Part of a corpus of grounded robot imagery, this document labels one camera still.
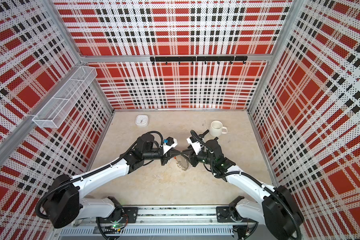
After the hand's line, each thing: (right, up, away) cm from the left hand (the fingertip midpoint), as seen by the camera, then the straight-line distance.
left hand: (179, 154), depth 76 cm
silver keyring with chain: (+1, -8, +14) cm, 16 cm away
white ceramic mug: (+24, +12, +26) cm, 38 cm away
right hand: (+2, 0, 0) cm, 2 cm away
